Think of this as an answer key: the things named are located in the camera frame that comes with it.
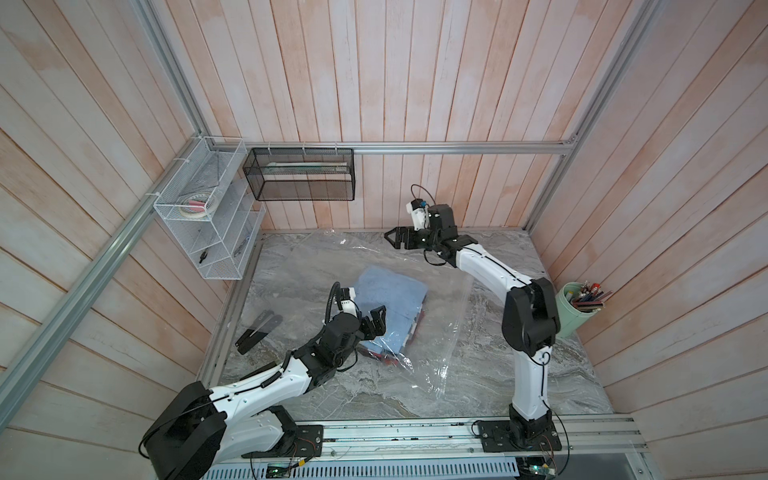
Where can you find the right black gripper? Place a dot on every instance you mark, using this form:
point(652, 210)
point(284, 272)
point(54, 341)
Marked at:
point(409, 232)

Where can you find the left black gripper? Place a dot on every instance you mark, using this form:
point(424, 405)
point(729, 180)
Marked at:
point(379, 324)

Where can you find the light blue shirt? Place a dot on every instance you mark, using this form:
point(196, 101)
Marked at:
point(402, 295)

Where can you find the clear plastic vacuum bag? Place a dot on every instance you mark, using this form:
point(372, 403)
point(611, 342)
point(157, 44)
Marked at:
point(425, 306)

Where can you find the red black plaid shirt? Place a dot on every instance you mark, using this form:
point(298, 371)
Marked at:
point(390, 348)

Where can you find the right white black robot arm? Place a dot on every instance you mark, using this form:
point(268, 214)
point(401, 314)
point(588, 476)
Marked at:
point(530, 323)

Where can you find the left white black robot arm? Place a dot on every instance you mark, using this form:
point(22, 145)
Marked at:
point(204, 426)

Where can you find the black flat clip tool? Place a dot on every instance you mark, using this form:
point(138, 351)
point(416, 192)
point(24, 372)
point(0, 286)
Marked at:
point(265, 323)

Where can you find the green pen holder cup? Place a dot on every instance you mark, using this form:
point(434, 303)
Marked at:
point(571, 317)

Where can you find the pens in cup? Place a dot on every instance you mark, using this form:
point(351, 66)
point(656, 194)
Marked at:
point(590, 298)

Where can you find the tape roll on shelf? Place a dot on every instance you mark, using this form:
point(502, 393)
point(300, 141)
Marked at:
point(198, 205)

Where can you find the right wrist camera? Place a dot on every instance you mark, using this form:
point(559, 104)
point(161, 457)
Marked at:
point(418, 211)

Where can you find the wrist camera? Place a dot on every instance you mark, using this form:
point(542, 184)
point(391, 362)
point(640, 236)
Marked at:
point(344, 299)
point(418, 211)

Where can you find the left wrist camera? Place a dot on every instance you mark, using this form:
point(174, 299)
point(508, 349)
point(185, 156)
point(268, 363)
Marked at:
point(344, 299)

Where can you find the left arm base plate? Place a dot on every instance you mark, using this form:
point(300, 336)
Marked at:
point(303, 441)

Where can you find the black mesh wall basket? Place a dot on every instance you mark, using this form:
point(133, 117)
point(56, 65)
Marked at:
point(301, 174)

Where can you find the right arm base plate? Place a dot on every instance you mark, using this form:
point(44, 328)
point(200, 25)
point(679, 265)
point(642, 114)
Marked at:
point(517, 435)

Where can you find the white wire shelf rack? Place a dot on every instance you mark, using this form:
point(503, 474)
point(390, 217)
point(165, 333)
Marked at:
point(220, 245)

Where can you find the aluminium front rail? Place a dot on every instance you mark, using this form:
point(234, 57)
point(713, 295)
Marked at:
point(428, 438)

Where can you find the aluminium wall frame rail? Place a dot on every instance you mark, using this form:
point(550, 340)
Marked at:
point(99, 98)

